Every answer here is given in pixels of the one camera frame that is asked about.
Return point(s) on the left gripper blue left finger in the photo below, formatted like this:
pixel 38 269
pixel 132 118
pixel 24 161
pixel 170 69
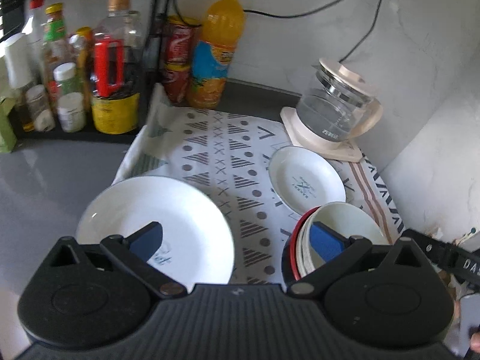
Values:
pixel 130 254

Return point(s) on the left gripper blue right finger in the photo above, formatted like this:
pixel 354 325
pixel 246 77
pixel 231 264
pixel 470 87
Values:
pixel 356 258

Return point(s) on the white bowl with plant print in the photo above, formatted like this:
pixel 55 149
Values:
pixel 335 222

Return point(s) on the red and black bowl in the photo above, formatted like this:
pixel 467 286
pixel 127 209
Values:
pixel 289 266

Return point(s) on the white plate with blue script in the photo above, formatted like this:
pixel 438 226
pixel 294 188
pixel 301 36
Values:
pixel 197 245

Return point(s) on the small white plate blue logo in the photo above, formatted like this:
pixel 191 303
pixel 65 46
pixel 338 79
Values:
pixel 304 180

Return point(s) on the white bowl yellow-green outside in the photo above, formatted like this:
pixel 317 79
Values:
pixel 307 259

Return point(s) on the person right hand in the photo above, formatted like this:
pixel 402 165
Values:
pixel 473 352

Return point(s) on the cream kettle base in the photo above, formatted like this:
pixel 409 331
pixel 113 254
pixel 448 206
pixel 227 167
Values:
pixel 301 136

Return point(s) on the patterned white table cloth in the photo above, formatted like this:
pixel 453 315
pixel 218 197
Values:
pixel 226 156

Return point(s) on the green carton box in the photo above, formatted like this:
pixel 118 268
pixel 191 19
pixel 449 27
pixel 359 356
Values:
pixel 8 137

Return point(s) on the red cap clear bottle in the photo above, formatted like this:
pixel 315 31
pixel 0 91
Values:
pixel 34 31

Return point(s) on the green label sauce bottle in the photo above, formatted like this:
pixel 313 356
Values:
pixel 55 49

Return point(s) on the white top oil bottle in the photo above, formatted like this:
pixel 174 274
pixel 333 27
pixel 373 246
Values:
pixel 20 76

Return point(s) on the red snack can stack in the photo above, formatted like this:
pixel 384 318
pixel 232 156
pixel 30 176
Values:
pixel 176 71

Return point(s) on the orange juice bottle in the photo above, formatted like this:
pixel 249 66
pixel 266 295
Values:
pixel 218 39

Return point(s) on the glass electric kettle cream handle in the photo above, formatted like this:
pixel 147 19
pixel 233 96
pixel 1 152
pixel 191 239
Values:
pixel 339 104

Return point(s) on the soy sauce jug red handle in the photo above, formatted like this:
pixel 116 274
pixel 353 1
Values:
pixel 117 72

